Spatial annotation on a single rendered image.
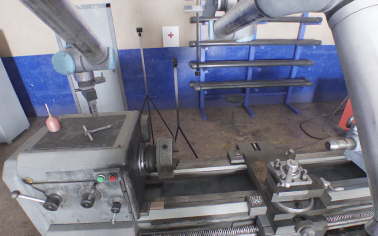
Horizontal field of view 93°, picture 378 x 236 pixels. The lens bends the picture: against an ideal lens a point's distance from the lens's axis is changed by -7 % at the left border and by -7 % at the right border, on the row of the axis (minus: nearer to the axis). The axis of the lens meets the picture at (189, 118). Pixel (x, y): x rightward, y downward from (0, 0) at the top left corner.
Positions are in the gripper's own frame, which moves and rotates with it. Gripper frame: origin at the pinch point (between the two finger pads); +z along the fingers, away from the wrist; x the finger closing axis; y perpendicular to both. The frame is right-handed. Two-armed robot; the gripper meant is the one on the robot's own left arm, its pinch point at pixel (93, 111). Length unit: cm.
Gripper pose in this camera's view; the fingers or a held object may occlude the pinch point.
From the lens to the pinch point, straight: 111.1
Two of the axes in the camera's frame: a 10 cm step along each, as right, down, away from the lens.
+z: 0.2, 8.8, 4.8
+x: 6.3, 3.6, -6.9
